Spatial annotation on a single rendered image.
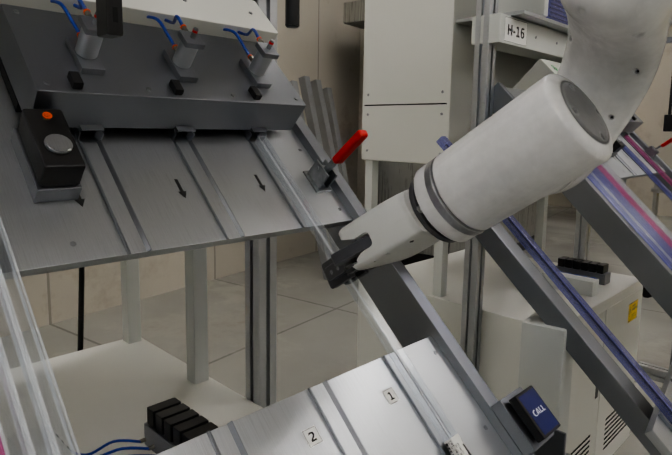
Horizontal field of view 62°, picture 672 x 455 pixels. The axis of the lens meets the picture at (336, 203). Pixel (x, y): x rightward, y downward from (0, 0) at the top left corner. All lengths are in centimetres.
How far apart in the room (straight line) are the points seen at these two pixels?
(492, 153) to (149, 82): 38
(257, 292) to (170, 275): 296
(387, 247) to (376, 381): 15
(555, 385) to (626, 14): 55
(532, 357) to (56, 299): 296
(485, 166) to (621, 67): 14
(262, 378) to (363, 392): 45
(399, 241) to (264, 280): 46
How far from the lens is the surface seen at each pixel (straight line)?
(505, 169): 48
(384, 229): 54
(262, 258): 95
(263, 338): 99
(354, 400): 58
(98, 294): 363
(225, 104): 69
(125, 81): 65
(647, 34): 49
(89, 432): 101
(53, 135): 57
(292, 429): 53
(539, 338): 85
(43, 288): 345
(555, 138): 46
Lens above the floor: 109
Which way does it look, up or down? 8 degrees down
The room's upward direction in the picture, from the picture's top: 1 degrees clockwise
